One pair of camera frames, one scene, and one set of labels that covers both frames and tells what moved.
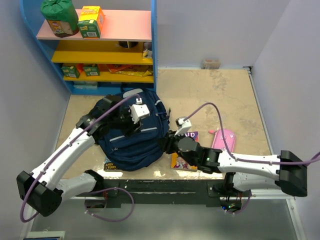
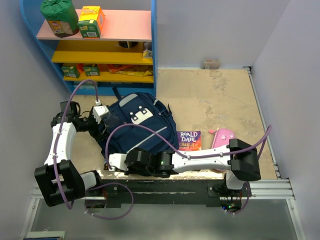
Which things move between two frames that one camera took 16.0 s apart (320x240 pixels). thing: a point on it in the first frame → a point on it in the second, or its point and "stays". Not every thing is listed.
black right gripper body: [179, 137] → [132, 170]
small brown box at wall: [210, 64] stays
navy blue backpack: [138, 150] stays
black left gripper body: [124, 121] → [90, 124]
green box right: [92, 69] stays
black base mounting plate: [163, 193] stays
